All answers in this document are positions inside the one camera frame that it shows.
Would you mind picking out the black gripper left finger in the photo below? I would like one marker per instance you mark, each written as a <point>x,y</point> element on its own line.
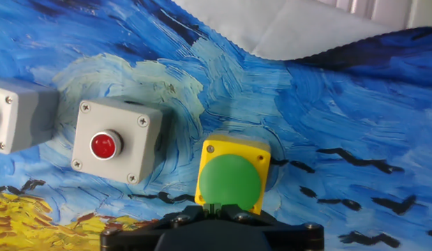
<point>132,238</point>

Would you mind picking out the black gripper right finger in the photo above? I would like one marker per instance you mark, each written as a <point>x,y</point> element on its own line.
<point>296,238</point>

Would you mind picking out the yellow box green mushroom button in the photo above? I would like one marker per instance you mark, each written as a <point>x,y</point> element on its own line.
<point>229,174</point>

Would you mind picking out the grey box red button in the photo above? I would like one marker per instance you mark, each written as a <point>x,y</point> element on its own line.
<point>111,139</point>

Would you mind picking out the grey box green button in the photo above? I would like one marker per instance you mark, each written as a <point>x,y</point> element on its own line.
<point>16,115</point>

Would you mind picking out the painted wheatfield tablecloth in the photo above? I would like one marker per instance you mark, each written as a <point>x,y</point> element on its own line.
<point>324,115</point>

